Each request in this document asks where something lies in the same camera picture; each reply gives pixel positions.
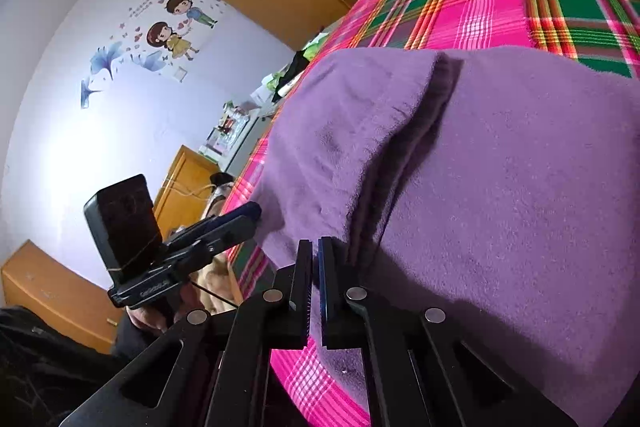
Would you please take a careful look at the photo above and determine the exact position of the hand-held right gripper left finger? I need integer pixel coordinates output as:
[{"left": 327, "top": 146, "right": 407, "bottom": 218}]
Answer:
[{"left": 60, "top": 238, "right": 313, "bottom": 427}]

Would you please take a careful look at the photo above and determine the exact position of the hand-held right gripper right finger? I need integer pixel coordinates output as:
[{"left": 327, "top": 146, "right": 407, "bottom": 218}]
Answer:
[{"left": 317, "top": 236, "right": 576, "bottom": 427}]

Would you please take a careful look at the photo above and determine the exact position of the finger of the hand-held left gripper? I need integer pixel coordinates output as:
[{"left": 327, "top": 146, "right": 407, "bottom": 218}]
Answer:
[
  {"left": 175, "top": 201, "right": 262, "bottom": 246},
  {"left": 191, "top": 217, "right": 257, "bottom": 261}
]

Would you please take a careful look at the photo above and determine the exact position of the purple sweater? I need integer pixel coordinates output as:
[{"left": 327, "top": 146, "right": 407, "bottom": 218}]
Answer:
[{"left": 250, "top": 47, "right": 640, "bottom": 427}]

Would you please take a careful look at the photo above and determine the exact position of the person's left forearm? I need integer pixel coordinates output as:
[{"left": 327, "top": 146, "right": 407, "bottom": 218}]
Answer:
[{"left": 0, "top": 307, "right": 166, "bottom": 427}]

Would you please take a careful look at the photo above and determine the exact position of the person's left hand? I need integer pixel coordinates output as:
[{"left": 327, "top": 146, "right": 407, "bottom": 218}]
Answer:
[{"left": 127, "top": 281, "right": 205, "bottom": 334}]

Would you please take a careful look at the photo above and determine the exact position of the beige fleece cloth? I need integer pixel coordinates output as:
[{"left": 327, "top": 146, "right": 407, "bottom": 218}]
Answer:
[{"left": 192, "top": 252, "right": 241, "bottom": 315}]

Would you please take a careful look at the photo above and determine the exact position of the white cabinet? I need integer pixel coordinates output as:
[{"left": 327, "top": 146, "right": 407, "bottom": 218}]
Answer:
[{"left": 220, "top": 112, "right": 276, "bottom": 172}]

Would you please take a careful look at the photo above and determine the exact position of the low wooden cabinet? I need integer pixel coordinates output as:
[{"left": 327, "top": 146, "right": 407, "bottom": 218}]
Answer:
[{"left": 0, "top": 241, "right": 126, "bottom": 355}]

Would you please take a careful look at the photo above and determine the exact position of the black cloth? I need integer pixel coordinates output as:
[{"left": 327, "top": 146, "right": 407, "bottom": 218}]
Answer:
[{"left": 272, "top": 49, "right": 311, "bottom": 102}]

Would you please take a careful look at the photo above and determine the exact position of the green tissue pack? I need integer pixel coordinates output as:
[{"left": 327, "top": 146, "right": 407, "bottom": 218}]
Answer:
[{"left": 305, "top": 32, "right": 331, "bottom": 58}]

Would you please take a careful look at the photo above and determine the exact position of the cartoon couple wall sticker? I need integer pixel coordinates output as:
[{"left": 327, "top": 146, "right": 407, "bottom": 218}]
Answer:
[{"left": 80, "top": 0, "right": 221, "bottom": 108}]

